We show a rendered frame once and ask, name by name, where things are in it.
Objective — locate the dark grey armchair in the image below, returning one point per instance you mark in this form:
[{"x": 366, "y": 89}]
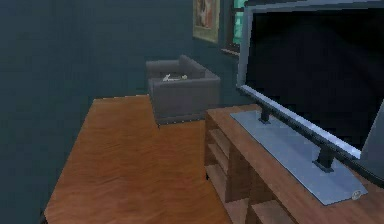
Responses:
[{"x": 183, "y": 95}]

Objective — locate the small white object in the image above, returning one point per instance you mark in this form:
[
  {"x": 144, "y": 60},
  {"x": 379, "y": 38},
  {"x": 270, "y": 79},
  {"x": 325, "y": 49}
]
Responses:
[{"x": 173, "y": 78}]

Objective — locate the brown wooden television stand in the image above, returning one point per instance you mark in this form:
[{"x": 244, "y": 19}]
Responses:
[{"x": 266, "y": 186}]

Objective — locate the grey framed television set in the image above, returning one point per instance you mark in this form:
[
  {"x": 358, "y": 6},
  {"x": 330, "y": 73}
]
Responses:
[{"x": 316, "y": 66}]

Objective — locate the gold framed wall picture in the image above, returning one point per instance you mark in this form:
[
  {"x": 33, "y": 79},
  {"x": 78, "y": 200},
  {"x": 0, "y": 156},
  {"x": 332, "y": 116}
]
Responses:
[{"x": 206, "y": 18}]

